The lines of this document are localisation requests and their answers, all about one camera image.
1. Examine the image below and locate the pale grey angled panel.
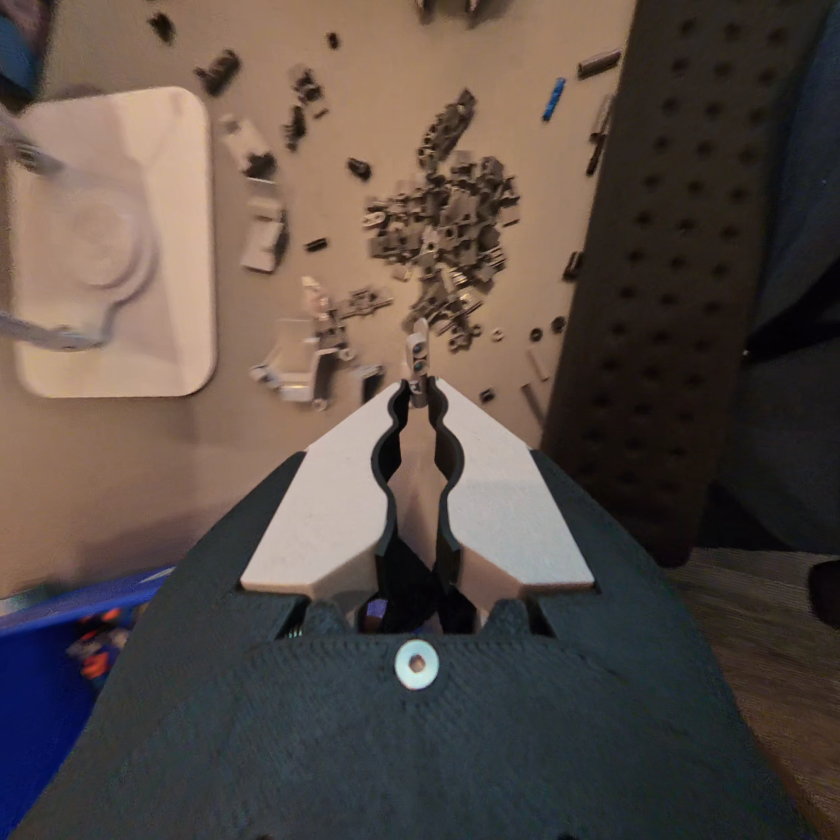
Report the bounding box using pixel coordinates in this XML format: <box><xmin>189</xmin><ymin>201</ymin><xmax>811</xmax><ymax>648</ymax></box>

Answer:
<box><xmin>239</xmin><ymin>193</ymin><xmax>290</xmax><ymax>273</ymax></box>

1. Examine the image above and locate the pale curved panel with pins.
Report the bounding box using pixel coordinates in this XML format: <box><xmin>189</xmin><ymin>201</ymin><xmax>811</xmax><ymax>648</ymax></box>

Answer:
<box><xmin>220</xmin><ymin>115</ymin><xmax>277</xmax><ymax>179</ymax></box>

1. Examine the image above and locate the black rounded object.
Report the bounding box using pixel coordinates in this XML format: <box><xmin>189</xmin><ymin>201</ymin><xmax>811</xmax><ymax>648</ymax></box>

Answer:
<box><xmin>807</xmin><ymin>558</ymin><xmax>840</xmax><ymax>631</ymax></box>

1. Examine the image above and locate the white rounded tray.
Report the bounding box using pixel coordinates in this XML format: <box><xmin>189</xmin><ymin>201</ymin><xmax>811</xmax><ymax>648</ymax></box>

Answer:
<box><xmin>10</xmin><ymin>85</ymin><xmax>219</xmax><ymax>399</ymax></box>

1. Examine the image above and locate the black dimpled foam pad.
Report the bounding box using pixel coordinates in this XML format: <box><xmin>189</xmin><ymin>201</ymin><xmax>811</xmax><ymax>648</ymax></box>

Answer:
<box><xmin>539</xmin><ymin>0</ymin><xmax>834</xmax><ymax>568</ymax></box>

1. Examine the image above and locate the grey tube connector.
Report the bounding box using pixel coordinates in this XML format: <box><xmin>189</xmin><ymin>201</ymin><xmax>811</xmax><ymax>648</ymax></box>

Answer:
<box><xmin>577</xmin><ymin>49</ymin><xmax>623</xmax><ymax>80</ymax></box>

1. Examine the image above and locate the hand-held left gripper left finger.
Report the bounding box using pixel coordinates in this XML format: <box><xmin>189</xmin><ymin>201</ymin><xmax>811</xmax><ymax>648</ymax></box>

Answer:
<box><xmin>239</xmin><ymin>381</ymin><xmax>409</xmax><ymax>621</ymax></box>

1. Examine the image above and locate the blue plastic bin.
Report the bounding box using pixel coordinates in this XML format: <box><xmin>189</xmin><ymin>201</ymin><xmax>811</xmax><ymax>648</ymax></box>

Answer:
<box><xmin>0</xmin><ymin>566</ymin><xmax>175</xmax><ymax>815</ymax></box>

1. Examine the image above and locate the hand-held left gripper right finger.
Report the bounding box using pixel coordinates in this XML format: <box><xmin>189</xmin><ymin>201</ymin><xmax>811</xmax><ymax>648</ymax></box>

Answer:
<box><xmin>427</xmin><ymin>376</ymin><xmax>596</xmax><ymax>618</ymax></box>

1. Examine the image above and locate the grey perforated beam assembly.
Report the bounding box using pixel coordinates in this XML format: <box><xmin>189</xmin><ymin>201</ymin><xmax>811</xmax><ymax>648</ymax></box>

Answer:
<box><xmin>416</xmin><ymin>88</ymin><xmax>479</xmax><ymax>165</ymax></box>

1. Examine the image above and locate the pale blue book stand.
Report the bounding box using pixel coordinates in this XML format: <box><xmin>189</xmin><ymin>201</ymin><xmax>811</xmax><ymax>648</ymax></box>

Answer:
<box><xmin>0</xmin><ymin>105</ymin><xmax>161</xmax><ymax>352</ymax></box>

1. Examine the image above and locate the grey tube with black axle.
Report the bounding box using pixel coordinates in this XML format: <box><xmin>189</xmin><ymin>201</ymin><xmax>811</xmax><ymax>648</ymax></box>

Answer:
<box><xmin>586</xmin><ymin>95</ymin><xmax>616</xmax><ymax>177</ymax></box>

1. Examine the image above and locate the grey angled holed beam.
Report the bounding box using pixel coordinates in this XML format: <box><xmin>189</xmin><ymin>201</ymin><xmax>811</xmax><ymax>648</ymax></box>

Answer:
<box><xmin>193</xmin><ymin>49</ymin><xmax>242</xmax><ymax>96</ymax></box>

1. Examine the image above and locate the heap of mixed coloured pieces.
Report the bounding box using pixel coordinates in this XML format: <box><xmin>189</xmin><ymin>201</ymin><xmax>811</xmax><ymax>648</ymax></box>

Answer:
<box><xmin>66</xmin><ymin>607</ymin><xmax>142</xmax><ymax>690</ymax></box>

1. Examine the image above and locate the pale grey holed connector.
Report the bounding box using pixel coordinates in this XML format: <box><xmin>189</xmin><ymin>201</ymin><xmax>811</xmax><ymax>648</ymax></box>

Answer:
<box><xmin>402</xmin><ymin>317</ymin><xmax>435</xmax><ymax>409</ymax></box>

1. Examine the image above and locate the pile of grey clip plates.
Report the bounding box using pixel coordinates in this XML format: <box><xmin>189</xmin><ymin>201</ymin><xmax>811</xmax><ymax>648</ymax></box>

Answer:
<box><xmin>364</xmin><ymin>151</ymin><xmax>522</xmax><ymax>352</ymax></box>

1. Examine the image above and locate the dark grey holed connector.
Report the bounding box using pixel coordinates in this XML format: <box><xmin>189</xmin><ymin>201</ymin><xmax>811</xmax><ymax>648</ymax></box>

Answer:
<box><xmin>318</xmin><ymin>302</ymin><xmax>350</xmax><ymax>358</ymax></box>

